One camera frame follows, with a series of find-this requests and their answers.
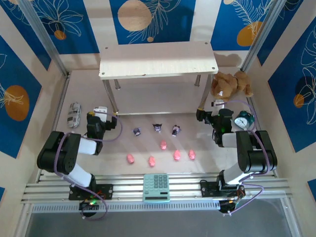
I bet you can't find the white two-tier shelf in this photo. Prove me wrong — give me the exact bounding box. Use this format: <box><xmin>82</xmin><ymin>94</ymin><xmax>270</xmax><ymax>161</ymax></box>
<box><xmin>98</xmin><ymin>40</ymin><xmax>220</xmax><ymax>117</ymax></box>

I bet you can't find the silver toy car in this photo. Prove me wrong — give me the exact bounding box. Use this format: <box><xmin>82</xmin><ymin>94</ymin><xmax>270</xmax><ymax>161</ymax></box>
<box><xmin>66</xmin><ymin>102</ymin><xmax>82</xmax><ymax>129</ymax></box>

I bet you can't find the green alarm clock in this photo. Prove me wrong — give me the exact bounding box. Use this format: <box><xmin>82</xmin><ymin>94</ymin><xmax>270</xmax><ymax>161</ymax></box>
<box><xmin>233</xmin><ymin>110</ymin><xmax>256</xmax><ymax>131</ymax></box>

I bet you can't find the brown teddy bear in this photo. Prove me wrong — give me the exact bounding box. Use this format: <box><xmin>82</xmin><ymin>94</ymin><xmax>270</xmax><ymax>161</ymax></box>
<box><xmin>211</xmin><ymin>70</ymin><xmax>255</xmax><ymax>102</ymax></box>

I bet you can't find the black controller board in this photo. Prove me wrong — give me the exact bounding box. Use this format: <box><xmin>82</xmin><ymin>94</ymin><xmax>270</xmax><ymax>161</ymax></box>
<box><xmin>219</xmin><ymin>199</ymin><xmax>239</xmax><ymax>214</ymax></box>
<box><xmin>79</xmin><ymin>200</ymin><xmax>100</xmax><ymax>211</ymax></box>

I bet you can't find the mint green calculator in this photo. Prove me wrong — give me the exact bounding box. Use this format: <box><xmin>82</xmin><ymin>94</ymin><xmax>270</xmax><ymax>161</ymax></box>
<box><xmin>142</xmin><ymin>173</ymin><xmax>171</xmax><ymax>203</ymax></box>

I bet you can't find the grey metal panel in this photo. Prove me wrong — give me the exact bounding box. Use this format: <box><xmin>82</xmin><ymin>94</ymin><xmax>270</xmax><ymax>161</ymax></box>
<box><xmin>23</xmin><ymin>197</ymin><xmax>297</xmax><ymax>237</ymax></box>

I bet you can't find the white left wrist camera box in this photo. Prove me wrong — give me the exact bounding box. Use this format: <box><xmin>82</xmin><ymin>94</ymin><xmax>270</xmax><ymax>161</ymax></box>
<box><xmin>93</xmin><ymin>106</ymin><xmax>109</xmax><ymax>122</ymax></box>

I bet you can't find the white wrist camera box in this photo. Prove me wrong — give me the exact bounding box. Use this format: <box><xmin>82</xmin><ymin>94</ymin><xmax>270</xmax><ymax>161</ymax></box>
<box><xmin>93</xmin><ymin>106</ymin><xmax>109</xmax><ymax>122</ymax></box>
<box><xmin>211</xmin><ymin>98</ymin><xmax>225</xmax><ymax>109</ymax></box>

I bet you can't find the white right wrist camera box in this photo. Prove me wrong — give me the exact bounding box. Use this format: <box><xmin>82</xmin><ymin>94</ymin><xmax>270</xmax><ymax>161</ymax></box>
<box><xmin>211</xmin><ymin>98</ymin><xmax>225</xmax><ymax>109</ymax></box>

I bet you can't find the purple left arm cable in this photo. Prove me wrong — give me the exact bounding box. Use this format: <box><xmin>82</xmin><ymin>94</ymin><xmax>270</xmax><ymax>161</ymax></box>
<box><xmin>54</xmin><ymin>111</ymin><xmax>123</xmax><ymax>221</ymax></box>

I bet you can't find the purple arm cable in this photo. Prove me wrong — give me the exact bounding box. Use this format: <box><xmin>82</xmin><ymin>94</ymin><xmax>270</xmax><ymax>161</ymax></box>
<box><xmin>221</xmin><ymin>99</ymin><xmax>270</xmax><ymax>215</ymax></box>
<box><xmin>54</xmin><ymin>111</ymin><xmax>123</xmax><ymax>221</ymax></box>

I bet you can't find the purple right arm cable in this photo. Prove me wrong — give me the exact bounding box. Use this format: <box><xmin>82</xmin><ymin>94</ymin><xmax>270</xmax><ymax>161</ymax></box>
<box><xmin>221</xmin><ymin>99</ymin><xmax>270</xmax><ymax>215</ymax></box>

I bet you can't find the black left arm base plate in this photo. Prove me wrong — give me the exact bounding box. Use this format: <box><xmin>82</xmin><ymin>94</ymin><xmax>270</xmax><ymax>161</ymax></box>
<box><xmin>68</xmin><ymin>184</ymin><xmax>114</xmax><ymax>200</ymax></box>

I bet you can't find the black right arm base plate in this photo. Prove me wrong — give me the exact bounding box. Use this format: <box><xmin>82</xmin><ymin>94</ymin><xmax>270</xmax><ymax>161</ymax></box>
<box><xmin>200</xmin><ymin>181</ymin><xmax>245</xmax><ymax>198</ymax></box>

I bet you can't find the aluminium rail base frame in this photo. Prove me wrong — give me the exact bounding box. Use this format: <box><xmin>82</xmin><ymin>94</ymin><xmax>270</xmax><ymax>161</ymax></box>
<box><xmin>21</xmin><ymin>172</ymin><xmax>293</xmax><ymax>204</ymax></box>

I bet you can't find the aluminium frame post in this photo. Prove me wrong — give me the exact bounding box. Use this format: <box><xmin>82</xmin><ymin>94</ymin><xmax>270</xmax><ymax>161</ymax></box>
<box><xmin>239</xmin><ymin>0</ymin><xmax>284</xmax><ymax>73</ymax></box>
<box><xmin>18</xmin><ymin>0</ymin><xmax>71</xmax><ymax>77</ymax></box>

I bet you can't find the slotted grey cable duct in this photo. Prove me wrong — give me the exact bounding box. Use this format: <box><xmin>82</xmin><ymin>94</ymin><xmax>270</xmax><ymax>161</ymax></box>
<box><xmin>31</xmin><ymin>200</ymin><xmax>222</xmax><ymax>213</ymax></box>

